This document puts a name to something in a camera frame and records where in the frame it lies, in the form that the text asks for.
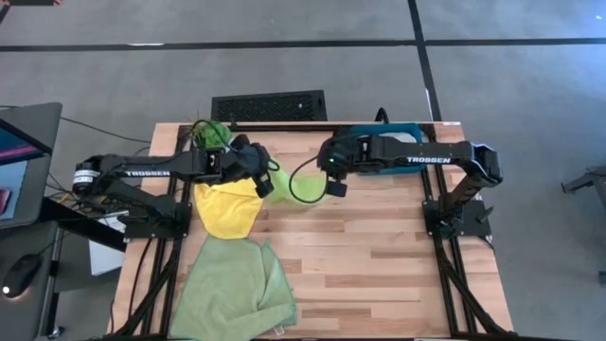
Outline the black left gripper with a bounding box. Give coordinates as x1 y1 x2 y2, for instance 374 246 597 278
221 135 276 186

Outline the lime green microfiber towel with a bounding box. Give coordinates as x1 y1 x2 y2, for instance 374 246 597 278
262 160 329 207

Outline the yellow microfiber towel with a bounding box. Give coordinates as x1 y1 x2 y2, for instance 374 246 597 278
193 178 264 241

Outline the pale green microfiber towel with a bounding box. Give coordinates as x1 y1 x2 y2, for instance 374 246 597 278
169 236 298 341

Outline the succulent in patterned white pot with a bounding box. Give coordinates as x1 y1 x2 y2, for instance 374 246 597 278
188 118 234 152

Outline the teal storage bin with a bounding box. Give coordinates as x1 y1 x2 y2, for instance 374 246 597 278
336 122 426 177

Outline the black perforated computer case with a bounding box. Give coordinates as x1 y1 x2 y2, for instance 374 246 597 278
210 89 328 122

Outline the grey laptop computer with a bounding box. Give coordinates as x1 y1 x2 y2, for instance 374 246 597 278
0 101 63 231

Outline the grey chair base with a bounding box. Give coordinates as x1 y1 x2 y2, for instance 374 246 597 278
561 163 606 209

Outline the black computer mouse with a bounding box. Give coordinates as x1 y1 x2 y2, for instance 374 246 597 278
2 254 43 299

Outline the dark grey desk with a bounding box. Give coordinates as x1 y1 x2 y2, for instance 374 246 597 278
0 221 65 341

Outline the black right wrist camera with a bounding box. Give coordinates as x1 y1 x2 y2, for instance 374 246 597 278
325 179 348 198

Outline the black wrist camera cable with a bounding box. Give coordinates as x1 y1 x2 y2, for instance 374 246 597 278
288 154 332 205

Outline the black metal table frame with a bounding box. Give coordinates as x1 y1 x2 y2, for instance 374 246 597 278
113 121 517 341

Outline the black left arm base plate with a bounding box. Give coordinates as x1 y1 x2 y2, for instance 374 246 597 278
117 202 193 241

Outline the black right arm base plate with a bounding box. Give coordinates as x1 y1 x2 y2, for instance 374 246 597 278
422 198 493 239

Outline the thin black floor cable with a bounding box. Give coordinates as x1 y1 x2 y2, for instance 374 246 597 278
60 116 152 144

